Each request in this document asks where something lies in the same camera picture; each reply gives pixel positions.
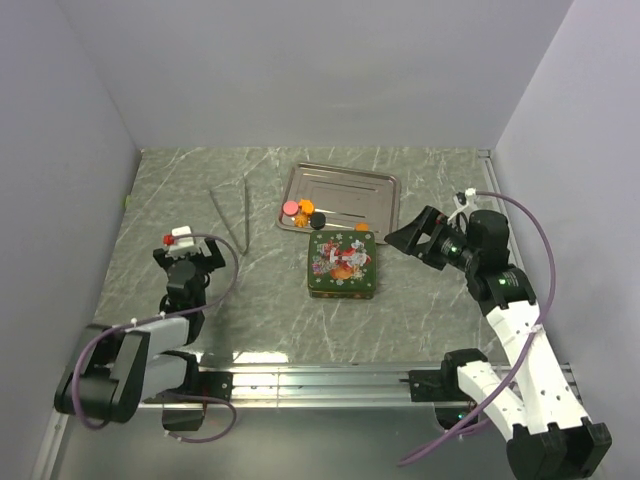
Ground gold tin lid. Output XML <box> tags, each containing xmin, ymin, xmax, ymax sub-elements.
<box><xmin>307</xmin><ymin>230</ymin><xmax>377</xmax><ymax>300</ymax></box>

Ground purple cable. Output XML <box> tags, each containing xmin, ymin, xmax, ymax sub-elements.
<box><xmin>397</xmin><ymin>189</ymin><xmax>557</xmax><ymax>467</ymax></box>
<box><xmin>71</xmin><ymin>233</ymin><xmax>240</xmax><ymax>444</ymax></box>

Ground orange swirl cookie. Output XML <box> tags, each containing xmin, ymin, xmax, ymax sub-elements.
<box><xmin>294</xmin><ymin>213</ymin><xmax>309</xmax><ymax>228</ymax></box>

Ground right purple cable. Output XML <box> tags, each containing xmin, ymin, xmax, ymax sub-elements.
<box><xmin>397</xmin><ymin>189</ymin><xmax>557</xmax><ymax>467</ymax></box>

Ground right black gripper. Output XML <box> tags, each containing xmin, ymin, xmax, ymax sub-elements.
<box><xmin>384</xmin><ymin>205</ymin><xmax>479</xmax><ymax>273</ymax></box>

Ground pink round cookie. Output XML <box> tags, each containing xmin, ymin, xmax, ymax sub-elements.
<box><xmin>282</xmin><ymin>201</ymin><xmax>299</xmax><ymax>216</ymax></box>

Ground silver metal tray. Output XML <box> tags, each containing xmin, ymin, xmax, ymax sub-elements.
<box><xmin>281</xmin><ymin>162</ymin><xmax>401</xmax><ymax>244</ymax></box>

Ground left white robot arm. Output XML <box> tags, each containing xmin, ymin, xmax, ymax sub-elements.
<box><xmin>54</xmin><ymin>228</ymin><xmax>230</xmax><ymax>430</ymax></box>

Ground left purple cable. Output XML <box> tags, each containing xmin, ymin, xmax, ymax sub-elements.
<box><xmin>71</xmin><ymin>233</ymin><xmax>240</xmax><ymax>444</ymax></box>

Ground black round cookie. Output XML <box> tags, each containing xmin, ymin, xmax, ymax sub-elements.
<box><xmin>309</xmin><ymin>212</ymin><xmax>326</xmax><ymax>230</ymax></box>

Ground aluminium rail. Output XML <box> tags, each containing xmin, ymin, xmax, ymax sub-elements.
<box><xmin>139</xmin><ymin>362</ymin><xmax>584</xmax><ymax>409</ymax></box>

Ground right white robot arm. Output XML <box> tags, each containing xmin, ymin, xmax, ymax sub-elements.
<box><xmin>385</xmin><ymin>206</ymin><xmax>612</xmax><ymax>479</ymax></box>

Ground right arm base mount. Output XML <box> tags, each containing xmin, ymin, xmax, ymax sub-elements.
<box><xmin>404</xmin><ymin>369</ymin><xmax>476</xmax><ymax>430</ymax></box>

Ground orange flower cookie left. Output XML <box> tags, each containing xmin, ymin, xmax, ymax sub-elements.
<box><xmin>298</xmin><ymin>199</ymin><xmax>315</xmax><ymax>215</ymax></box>

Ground metal tongs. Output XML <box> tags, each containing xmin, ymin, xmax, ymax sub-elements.
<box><xmin>208</xmin><ymin>174</ymin><xmax>251</xmax><ymax>256</ymax></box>

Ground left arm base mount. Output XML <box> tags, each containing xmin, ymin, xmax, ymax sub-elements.
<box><xmin>161</xmin><ymin>371</ymin><xmax>233</xmax><ymax>433</ymax></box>

